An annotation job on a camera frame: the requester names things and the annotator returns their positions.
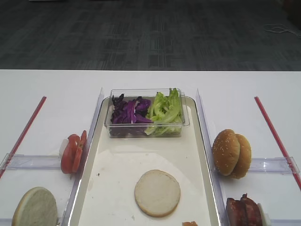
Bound golden bun bottom half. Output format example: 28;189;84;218
134;169;181;217

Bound green lettuce leaves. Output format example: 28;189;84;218
145;88;182;137

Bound right tomato slice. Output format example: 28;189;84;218
72;130;87;173

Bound tomato slice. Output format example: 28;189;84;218
61;134;80;174
72;130;87;173

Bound white tomato support block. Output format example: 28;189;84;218
59;139;69;158

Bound left tomato slice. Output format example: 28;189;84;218
61;134;80;174

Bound left meat patty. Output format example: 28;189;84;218
226;198;248;226

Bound meat patty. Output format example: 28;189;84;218
240;194;263;226
226;198;248;226

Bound right meat patty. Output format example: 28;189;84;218
240;194;263;226

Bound white meat support block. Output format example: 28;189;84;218
257;203;272;226

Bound clear plastic salad container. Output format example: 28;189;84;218
104;88;190;138

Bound purple cabbage shreds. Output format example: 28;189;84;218
110;94;153;137

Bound sesame bun top front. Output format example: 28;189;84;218
212;129;240;176

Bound white metal tray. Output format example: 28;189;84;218
69;97;219;226

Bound bun top rear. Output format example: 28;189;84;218
230;134;252;179

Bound left red tape strip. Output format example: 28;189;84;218
0;96;47;177

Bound red tape strip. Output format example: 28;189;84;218
254;97;301;188
0;96;47;177

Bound orange sauce blob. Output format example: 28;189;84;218
182;221;198;226

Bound right red tape strip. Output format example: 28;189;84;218
254;97;301;188

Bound upper right clear holder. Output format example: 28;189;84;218
248;157;300;174

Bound clear holder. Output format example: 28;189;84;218
248;157;300;174
0;218;12;226
0;153;61;170

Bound pale bun bottom half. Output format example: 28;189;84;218
11;186;58;226

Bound upper left clear holder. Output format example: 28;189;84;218
0;153;61;170

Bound lower left clear holder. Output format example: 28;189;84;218
0;218;12;226

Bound right long clear rail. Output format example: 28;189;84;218
196;89;230;226

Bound long clear rail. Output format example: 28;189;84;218
196;89;230;226
60;88;104;226

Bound left long clear rail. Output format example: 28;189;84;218
60;88;104;226

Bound white cable on floor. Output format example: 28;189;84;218
262;23;301;37

